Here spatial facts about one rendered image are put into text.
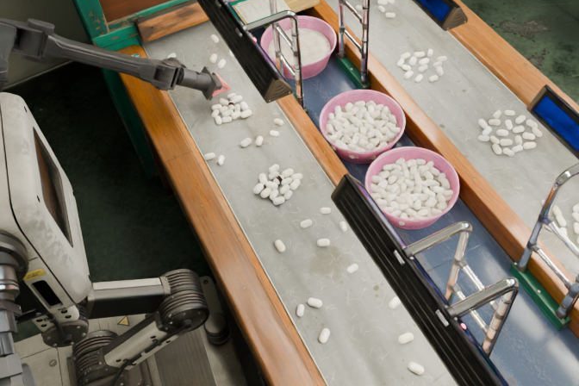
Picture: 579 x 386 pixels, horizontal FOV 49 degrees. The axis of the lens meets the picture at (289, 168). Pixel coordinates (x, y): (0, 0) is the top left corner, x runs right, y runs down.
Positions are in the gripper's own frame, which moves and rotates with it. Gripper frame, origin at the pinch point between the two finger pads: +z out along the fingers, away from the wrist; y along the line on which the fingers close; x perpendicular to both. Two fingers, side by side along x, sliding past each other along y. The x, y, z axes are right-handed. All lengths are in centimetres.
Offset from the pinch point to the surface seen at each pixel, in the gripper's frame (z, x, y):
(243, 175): -4.7, 9.5, -32.6
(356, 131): 24.0, -15.7, -34.6
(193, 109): -7.0, 11.5, 0.9
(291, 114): 11.0, -7.7, -19.7
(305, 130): 11.4, -8.0, -28.1
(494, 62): 63, -53, -34
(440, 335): -20, -23, -113
